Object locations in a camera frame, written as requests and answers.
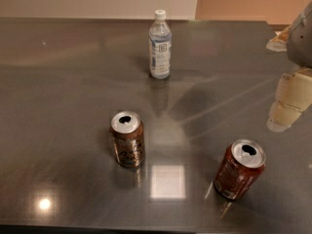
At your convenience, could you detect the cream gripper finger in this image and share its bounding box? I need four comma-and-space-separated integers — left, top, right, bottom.
266, 26, 291, 52
266, 67, 312, 133

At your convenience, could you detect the red coke can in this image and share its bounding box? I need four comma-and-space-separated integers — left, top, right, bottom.
214, 139, 266, 201

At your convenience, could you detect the brown soda can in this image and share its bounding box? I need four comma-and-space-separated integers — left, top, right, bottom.
110, 111, 145, 168

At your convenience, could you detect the clear plastic water bottle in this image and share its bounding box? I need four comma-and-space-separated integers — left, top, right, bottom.
149, 10, 172, 79

